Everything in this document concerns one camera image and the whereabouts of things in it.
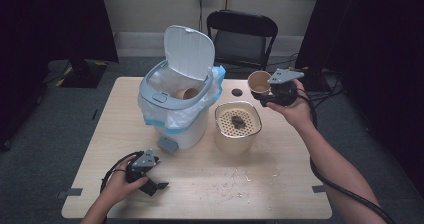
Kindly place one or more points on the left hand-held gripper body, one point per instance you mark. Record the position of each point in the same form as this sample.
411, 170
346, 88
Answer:
143, 162

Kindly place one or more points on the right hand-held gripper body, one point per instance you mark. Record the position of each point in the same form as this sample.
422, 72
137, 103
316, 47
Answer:
283, 90

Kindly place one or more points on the brown paper cup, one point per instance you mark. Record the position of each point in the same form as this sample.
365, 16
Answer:
258, 80
189, 93

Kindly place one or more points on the dark tea dregs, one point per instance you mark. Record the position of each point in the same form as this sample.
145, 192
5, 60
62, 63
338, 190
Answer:
238, 122

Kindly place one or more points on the beige strainer container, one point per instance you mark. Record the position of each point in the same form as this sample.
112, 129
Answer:
233, 142

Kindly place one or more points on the white trash bin grey lid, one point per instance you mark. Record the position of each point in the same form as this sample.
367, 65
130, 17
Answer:
188, 50

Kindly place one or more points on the person's right hand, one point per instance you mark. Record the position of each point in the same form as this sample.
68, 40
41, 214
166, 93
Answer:
298, 112

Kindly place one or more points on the person's left hand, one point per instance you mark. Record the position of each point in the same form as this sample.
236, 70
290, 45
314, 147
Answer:
118, 185

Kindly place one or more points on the black stand base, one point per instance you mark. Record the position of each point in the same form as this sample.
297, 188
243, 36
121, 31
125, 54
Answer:
85, 74
316, 80

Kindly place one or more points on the white blue trash bag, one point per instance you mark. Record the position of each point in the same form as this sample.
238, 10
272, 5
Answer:
186, 117

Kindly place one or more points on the black folding chair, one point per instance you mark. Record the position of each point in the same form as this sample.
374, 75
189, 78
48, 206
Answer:
243, 45

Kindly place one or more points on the small dark stick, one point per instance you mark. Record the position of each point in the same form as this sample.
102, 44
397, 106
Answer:
95, 114

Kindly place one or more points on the grey tape piece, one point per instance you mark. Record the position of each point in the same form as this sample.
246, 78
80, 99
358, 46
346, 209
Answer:
70, 192
318, 189

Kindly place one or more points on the white food scraps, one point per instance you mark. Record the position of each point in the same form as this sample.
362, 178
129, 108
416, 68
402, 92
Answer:
246, 178

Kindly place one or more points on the dark curtain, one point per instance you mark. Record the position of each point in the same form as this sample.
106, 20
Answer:
40, 34
376, 50

